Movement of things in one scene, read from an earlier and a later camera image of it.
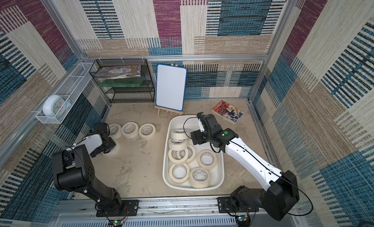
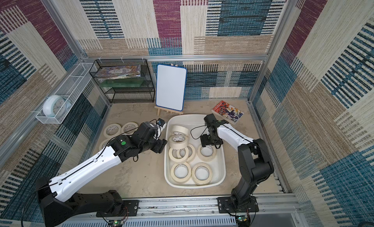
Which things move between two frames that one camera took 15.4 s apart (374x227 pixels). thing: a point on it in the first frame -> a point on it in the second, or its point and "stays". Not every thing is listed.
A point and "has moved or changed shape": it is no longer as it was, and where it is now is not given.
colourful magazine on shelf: x=117 y=72 stays
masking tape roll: x=115 y=130 stays
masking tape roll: x=206 y=159 has moved or changed shape
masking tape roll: x=129 y=129 stays
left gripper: x=111 y=143 -> x=160 y=145
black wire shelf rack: x=125 y=80 stays
